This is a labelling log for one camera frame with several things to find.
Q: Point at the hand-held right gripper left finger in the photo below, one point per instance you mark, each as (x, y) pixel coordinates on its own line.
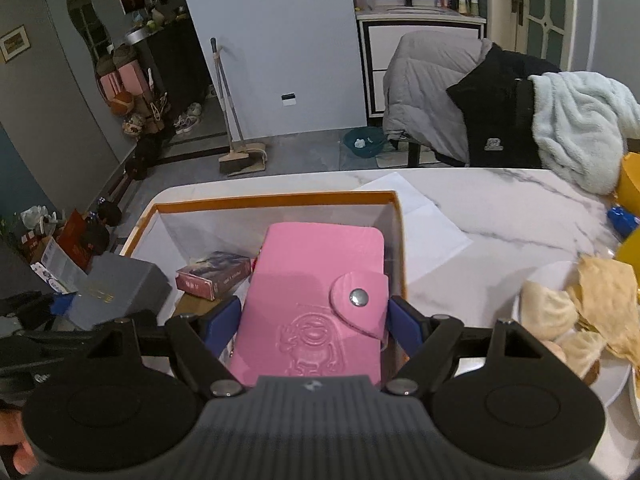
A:
(222, 322)

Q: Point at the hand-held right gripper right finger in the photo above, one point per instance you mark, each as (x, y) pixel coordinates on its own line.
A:
(406, 322)

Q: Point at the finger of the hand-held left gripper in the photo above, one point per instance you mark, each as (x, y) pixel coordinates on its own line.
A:
(60, 346)
(62, 304)

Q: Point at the dragon picture card box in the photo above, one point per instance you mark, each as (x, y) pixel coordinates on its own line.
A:
(215, 275)

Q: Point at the grey box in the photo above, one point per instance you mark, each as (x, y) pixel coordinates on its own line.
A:
(120, 285)

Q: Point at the pink snap wallet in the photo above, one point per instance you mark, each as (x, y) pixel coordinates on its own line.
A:
(300, 285)

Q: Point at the orange cardboard box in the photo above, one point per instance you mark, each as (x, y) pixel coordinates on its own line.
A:
(200, 230)

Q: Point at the person's left hand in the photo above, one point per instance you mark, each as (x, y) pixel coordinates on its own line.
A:
(12, 440)

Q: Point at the red paper bag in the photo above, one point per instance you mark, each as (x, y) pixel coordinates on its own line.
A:
(82, 240)

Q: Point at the white plastic bag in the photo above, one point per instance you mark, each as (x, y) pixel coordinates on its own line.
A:
(37, 217)

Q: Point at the white paper sheet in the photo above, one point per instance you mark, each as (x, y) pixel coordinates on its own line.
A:
(430, 225)

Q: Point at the pale folded flatbread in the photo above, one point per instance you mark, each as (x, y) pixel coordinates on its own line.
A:
(547, 310)

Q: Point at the white plate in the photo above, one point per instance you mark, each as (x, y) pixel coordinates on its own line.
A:
(545, 270)
(636, 390)

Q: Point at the broom and dustpan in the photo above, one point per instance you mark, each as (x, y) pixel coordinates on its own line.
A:
(252, 157)

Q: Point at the black bag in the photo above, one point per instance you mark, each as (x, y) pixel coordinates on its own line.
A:
(145, 157)

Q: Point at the broom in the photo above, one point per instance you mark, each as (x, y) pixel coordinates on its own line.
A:
(235, 152)

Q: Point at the small pale flatbread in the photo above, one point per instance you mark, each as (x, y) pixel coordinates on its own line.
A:
(582, 352)

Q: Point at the blue plastic basin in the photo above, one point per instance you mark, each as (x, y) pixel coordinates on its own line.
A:
(365, 142)

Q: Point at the patterned ball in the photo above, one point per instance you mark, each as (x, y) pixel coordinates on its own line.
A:
(133, 124)

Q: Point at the crisp yellow flatbread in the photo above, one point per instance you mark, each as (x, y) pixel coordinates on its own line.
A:
(610, 300)

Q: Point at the pair of sneakers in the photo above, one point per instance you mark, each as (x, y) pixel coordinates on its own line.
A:
(188, 119)

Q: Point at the basketball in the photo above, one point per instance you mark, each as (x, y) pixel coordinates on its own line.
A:
(122, 103)

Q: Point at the pink bag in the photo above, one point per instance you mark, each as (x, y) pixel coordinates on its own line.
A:
(122, 82)

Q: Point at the black jacket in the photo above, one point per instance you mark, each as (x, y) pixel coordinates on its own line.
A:
(495, 110)

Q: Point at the blue small object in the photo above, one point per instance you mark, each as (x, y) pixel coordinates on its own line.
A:
(622, 220)

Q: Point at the grey down jacket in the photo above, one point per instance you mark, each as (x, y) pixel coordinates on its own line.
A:
(425, 80)

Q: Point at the dark cabinet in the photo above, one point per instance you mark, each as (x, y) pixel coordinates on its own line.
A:
(180, 70)

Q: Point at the light green fleece blanket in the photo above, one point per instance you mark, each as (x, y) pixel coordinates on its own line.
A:
(580, 125)

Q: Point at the yellow box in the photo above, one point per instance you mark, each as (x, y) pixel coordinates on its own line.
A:
(631, 185)

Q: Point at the white vanity cabinet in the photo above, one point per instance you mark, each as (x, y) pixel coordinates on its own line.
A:
(380, 60)

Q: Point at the framed picture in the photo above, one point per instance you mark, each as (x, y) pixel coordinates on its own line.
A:
(14, 44)

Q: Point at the white cup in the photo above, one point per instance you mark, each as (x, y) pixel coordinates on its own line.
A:
(463, 4)

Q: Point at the yellow bottle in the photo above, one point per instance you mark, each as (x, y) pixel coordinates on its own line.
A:
(474, 5)

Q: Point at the panelled glass door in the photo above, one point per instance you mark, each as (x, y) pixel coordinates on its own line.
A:
(555, 10)

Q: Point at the white wall outlet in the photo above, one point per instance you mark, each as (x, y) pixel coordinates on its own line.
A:
(288, 99)

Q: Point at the wavy wall mirror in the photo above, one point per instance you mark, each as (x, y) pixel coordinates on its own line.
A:
(90, 30)

